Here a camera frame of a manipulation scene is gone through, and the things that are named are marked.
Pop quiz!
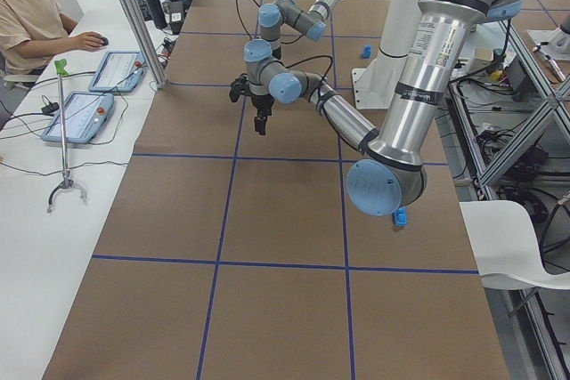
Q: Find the upper teach pendant tablet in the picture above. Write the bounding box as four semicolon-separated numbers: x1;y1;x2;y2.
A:
88;51;146;93

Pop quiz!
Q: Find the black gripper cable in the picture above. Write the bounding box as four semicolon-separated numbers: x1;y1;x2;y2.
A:
284;55;335;87

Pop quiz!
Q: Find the white plastic chair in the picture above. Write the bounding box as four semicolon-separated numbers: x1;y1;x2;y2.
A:
460;200;569;290

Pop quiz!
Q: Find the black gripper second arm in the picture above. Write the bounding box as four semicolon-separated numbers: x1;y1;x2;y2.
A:
229;73;274;135

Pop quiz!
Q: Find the seated person beige shirt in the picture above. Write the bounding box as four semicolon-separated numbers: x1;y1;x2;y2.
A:
1;0;77;75

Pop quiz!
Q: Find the black water bottle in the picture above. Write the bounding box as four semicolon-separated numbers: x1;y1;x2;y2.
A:
145;0;167;29

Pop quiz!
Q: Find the silver blue second robot arm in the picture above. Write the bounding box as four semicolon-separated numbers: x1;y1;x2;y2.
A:
229;0;522;216

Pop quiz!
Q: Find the small blue block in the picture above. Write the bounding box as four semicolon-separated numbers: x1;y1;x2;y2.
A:
361;44;372;59

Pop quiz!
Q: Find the lower teach pendant tablet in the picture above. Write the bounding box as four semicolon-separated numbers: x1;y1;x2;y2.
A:
64;92;114;144

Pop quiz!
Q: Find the aluminium frame post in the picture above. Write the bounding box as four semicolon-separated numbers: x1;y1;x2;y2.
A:
119;0;167;89

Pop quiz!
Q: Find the person right hand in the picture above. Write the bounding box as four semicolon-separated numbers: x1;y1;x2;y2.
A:
73;32;104;52

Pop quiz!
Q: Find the green handled reacher grabber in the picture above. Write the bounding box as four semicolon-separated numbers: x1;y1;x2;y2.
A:
47;59;87;214

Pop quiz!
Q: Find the teach pendant tablet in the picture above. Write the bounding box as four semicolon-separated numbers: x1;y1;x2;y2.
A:
64;92;114;144
88;51;146;93

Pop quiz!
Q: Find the long blue studded block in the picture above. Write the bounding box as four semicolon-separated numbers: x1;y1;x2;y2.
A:
392;206;408;228

